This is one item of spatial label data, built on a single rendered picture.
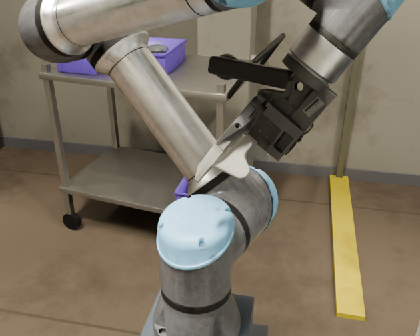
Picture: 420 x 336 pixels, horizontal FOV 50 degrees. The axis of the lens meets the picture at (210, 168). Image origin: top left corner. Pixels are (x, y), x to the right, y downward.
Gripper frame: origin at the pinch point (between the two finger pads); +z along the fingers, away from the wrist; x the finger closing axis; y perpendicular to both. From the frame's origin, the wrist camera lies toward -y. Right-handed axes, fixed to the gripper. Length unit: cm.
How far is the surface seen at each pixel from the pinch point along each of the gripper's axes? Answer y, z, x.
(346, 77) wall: -3, -11, 233
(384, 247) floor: 74, 41, 184
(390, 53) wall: 7, -37, 232
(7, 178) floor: -130, 175, 173
